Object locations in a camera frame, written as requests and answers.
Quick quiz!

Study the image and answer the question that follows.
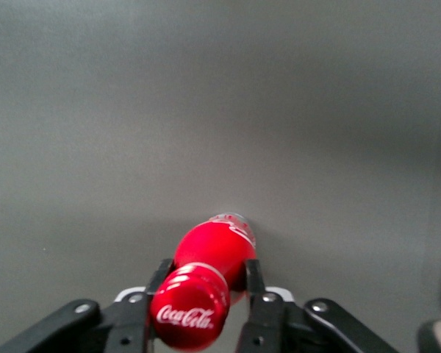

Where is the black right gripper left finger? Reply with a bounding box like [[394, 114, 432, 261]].
[[0, 258, 174, 353]]

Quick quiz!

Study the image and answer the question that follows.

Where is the red coke bottle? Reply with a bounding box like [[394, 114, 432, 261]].
[[149, 212, 258, 352]]

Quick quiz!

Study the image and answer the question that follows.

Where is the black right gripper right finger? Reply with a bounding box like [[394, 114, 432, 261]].
[[234, 258, 400, 353]]

